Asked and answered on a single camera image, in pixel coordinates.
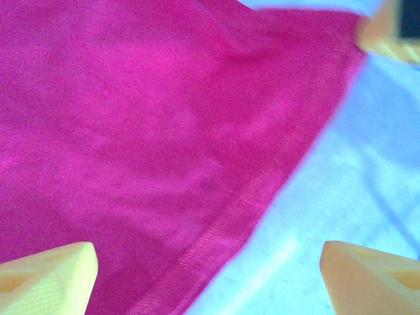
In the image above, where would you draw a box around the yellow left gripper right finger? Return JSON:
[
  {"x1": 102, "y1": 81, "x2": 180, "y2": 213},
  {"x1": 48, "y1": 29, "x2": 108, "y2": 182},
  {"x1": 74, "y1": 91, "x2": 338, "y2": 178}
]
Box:
[{"x1": 319, "y1": 240, "x2": 420, "y2": 315}]

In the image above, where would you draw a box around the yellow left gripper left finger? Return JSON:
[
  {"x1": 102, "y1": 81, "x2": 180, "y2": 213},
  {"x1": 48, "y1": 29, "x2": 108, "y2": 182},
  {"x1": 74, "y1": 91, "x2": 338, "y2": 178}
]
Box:
[{"x1": 0, "y1": 241, "x2": 99, "y2": 315}]

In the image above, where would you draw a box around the pink-red t-shirt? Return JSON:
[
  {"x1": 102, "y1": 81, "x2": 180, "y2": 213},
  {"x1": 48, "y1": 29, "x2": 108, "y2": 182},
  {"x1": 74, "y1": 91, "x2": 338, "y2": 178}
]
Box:
[{"x1": 0, "y1": 0, "x2": 368, "y2": 315}]

